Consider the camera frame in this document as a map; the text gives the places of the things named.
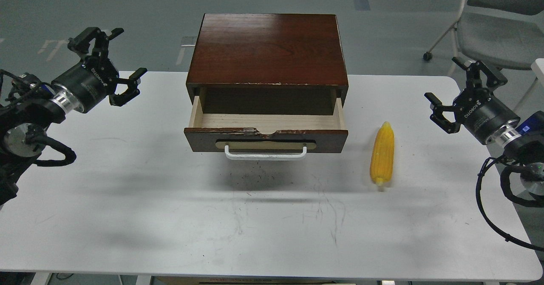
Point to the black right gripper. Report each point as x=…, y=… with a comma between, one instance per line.
x=480, y=112

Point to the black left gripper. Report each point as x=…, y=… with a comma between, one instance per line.
x=91, y=80

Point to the yellow corn cob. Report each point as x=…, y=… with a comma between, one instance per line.
x=382, y=159

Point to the wooden drawer with white handle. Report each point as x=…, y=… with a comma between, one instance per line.
x=282, y=137

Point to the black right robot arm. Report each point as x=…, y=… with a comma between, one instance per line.
x=521, y=179

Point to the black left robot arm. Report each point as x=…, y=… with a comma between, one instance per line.
x=31, y=106

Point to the dark wooden drawer cabinet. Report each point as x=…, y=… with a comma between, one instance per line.
x=286, y=50

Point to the grey office chair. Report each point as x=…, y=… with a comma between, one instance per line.
x=501, y=42

